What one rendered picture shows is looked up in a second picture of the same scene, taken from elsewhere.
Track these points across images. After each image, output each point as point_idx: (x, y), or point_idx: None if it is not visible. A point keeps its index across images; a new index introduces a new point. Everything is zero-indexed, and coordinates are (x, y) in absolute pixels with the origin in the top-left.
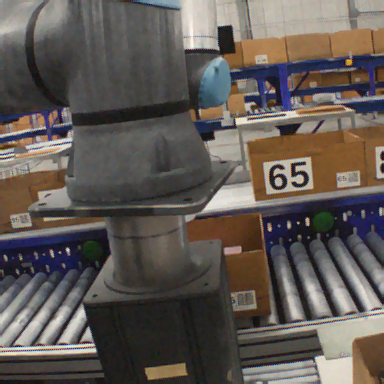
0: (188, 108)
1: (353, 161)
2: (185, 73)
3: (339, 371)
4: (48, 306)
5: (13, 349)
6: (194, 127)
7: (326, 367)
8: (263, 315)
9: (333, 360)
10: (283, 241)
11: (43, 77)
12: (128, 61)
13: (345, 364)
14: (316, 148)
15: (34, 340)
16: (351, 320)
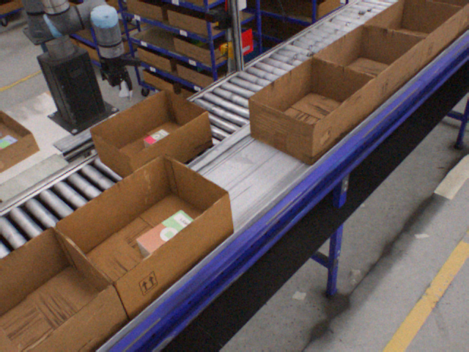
0: (27, 14)
1: (74, 232)
2: (23, 4)
3: (47, 152)
4: (234, 107)
5: (204, 92)
6: (28, 20)
7: (54, 150)
8: None
9: (53, 154)
10: None
11: None
12: None
13: (46, 155)
14: (104, 193)
15: (209, 100)
16: (55, 177)
